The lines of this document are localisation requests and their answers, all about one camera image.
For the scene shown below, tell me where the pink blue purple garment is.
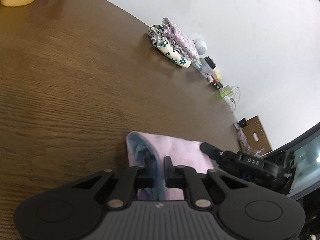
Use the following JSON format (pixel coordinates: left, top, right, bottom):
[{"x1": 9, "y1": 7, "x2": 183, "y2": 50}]
[{"x1": 126, "y1": 131, "x2": 214, "y2": 201}]

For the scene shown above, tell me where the brown perforated board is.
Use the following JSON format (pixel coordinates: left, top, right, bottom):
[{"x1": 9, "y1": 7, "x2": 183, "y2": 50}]
[{"x1": 242, "y1": 116, "x2": 272, "y2": 155}]

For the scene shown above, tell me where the green perfume bottle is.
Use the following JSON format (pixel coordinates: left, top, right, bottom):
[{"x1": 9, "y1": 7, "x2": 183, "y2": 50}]
[{"x1": 219, "y1": 85, "x2": 234, "y2": 99}]

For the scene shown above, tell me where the dark brown small box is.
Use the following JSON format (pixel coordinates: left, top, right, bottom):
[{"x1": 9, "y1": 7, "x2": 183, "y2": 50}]
[{"x1": 207, "y1": 71, "x2": 223, "y2": 89}]

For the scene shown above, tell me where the small black box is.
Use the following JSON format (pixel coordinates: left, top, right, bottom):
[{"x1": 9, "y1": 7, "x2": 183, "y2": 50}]
[{"x1": 204, "y1": 56, "x2": 216, "y2": 69}]

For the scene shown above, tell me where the clear plastic container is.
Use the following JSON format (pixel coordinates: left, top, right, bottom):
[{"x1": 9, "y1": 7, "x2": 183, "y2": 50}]
[{"x1": 192, "y1": 59, "x2": 214, "y2": 82}]

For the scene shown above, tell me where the white round lamp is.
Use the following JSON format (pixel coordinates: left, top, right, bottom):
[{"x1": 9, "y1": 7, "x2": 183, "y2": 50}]
[{"x1": 193, "y1": 38, "x2": 207, "y2": 55}]

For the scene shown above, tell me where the folded pink floral cloth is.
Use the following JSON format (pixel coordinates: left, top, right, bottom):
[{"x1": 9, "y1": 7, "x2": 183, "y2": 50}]
[{"x1": 162, "y1": 17, "x2": 200, "y2": 61}]

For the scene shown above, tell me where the folded cream green-flower cloth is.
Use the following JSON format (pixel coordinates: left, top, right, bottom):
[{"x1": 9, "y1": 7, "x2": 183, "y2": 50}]
[{"x1": 148, "y1": 24, "x2": 191, "y2": 68}]

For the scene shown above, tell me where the pink striped cable bundle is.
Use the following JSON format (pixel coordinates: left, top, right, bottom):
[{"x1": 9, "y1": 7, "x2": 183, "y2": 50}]
[{"x1": 233, "y1": 121, "x2": 266, "y2": 157}]

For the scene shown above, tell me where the white cable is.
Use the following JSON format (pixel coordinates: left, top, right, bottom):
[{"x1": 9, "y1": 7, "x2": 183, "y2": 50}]
[{"x1": 227, "y1": 86, "x2": 242, "y2": 123}]

